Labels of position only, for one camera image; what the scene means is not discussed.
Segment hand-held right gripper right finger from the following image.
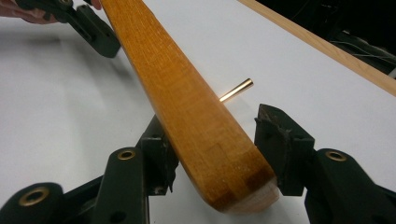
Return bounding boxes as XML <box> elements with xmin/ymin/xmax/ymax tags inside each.
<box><xmin>253</xmin><ymin>103</ymin><xmax>318</xmax><ymax>198</ymax></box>

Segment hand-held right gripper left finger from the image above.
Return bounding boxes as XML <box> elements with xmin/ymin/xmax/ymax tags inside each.
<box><xmin>135</xmin><ymin>115</ymin><xmax>180</xmax><ymax>197</ymax></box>

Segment orange rectangular board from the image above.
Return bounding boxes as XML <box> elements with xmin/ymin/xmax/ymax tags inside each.
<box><xmin>100</xmin><ymin>0</ymin><xmax>280</xmax><ymax>215</ymax></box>

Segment white table mat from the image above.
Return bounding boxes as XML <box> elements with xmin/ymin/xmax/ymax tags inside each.
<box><xmin>0</xmin><ymin>0</ymin><xmax>396</xmax><ymax>224</ymax></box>

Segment brass peg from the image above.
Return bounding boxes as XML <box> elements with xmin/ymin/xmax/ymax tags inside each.
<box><xmin>219</xmin><ymin>77</ymin><xmax>254</xmax><ymax>104</ymax></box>

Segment wooden table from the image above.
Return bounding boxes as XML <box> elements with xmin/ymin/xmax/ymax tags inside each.
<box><xmin>237</xmin><ymin>0</ymin><xmax>396</xmax><ymax>97</ymax></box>

